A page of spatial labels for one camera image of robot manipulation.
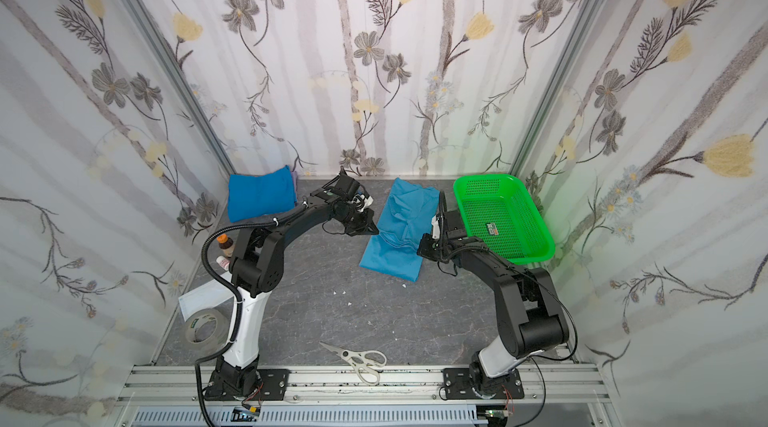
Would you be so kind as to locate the clear tape roll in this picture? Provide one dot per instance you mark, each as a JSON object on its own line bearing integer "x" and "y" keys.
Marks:
{"x": 206, "y": 331}

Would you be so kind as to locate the small white pill bottle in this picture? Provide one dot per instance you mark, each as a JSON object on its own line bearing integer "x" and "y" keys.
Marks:
{"x": 223, "y": 262}

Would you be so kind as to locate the teal t-shirt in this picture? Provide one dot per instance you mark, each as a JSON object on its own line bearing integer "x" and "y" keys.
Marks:
{"x": 406, "y": 217}

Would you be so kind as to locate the white handled scissors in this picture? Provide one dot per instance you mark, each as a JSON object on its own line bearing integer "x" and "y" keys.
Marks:
{"x": 367, "y": 364}

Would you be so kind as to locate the white paper sheet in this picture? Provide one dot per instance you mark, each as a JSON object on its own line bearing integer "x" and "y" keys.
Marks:
{"x": 207, "y": 296}

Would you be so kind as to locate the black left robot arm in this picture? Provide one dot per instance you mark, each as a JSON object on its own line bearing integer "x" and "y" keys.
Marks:
{"x": 256, "y": 269}

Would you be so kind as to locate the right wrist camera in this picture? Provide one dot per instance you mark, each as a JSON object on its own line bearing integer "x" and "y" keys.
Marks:
{"x": 435, "y": 228}

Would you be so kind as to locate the green plastic basket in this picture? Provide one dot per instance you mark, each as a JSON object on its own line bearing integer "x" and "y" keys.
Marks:
{"x": 524, "y": 238}

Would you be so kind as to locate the brown bottle orange cap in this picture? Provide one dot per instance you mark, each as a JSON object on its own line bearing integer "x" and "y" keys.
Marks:
{"x": 226, "y": 245}

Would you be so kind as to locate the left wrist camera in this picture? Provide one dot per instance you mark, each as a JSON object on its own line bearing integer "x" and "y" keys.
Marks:
{"x": 361, "y": 201}

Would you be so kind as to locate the black rail bracket left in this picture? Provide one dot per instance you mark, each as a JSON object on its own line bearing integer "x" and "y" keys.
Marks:
{"x": 273, "y": 384}

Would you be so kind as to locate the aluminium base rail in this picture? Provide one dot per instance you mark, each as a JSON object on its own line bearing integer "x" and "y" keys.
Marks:
{"x": 333, "y": 395}

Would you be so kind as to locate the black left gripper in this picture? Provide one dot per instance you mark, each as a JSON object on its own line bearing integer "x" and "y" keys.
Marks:
{"x": 358, "y": 223}

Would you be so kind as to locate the black rail bracket right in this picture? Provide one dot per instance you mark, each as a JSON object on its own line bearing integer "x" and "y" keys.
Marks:
{"x": 457, "y": 384}

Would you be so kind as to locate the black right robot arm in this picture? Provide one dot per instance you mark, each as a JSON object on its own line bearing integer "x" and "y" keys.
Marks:
{"x": 531, "y": 319}

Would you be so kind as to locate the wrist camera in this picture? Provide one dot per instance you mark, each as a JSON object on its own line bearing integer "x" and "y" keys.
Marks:
{"x": 361, "y": 201}
{"x": 435, "y": 228}

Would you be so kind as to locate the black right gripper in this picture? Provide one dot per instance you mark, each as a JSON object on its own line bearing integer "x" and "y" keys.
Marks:
{"x": 442, "y": 226}

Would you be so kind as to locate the black rail bracket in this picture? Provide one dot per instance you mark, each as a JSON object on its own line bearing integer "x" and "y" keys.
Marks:
{"x": 457, "y": 384}
{"x": 273, "y": 384}

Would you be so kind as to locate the folded blue t-shirt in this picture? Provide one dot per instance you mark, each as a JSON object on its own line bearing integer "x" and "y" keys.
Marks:
{"x": 256, "y": 196}

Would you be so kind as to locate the small label in basket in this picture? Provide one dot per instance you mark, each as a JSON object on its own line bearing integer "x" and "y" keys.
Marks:
{"x": 492, "y": 229}

